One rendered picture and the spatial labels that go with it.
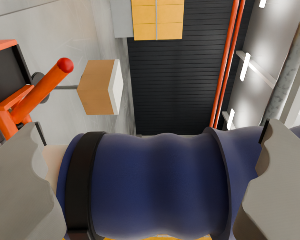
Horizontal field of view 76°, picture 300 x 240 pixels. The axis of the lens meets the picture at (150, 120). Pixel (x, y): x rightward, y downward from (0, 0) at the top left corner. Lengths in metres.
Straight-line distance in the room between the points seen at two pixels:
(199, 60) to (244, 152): 11.28
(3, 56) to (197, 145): 0.35
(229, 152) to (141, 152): 0.16
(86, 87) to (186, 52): 9.46
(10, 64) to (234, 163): 0.39
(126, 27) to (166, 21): 1.42
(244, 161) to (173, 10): 7.27
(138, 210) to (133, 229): 0.04
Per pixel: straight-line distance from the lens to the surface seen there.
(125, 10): 7.61
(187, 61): 11.55
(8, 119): 0.38
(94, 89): 2.20
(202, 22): 11.14
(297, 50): 5.90
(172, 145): 0.36
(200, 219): 0.37
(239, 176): 0.35
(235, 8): 8.26
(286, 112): 2.92
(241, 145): 0.39
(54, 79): 0.32
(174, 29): 7.63
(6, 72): 0.38
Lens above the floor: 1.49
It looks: 2 degrees down
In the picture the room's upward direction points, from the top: 89 degrees clockwise
